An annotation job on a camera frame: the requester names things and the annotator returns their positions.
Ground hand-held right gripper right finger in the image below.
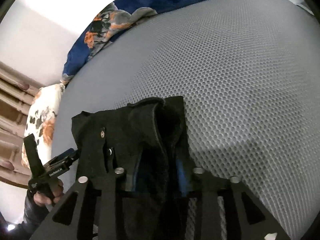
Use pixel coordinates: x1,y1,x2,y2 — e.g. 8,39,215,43
176,160,291,240

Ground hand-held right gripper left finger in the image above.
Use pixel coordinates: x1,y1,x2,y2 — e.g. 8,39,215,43
30,166,137,240

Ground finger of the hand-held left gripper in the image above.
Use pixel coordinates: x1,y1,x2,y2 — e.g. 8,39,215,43
46,149,80,168

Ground black pants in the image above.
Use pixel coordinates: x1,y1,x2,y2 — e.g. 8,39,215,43
71,95,196,240

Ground person's left forearm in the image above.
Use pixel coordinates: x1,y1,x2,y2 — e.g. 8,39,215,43
15,192,54,233

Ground person's left hand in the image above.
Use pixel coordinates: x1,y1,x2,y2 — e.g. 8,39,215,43
32,180,64,207

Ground white floral pillow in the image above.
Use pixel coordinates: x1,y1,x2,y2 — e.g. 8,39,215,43
24,84,66,168

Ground brown pleated curtain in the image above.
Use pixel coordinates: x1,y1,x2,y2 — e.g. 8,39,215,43
0,61,43,188

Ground grey mesh mattress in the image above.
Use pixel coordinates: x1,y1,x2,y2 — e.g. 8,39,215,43
51,0,320,240

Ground blue floral blanket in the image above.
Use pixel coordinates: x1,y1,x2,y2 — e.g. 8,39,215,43
61,0,263,85

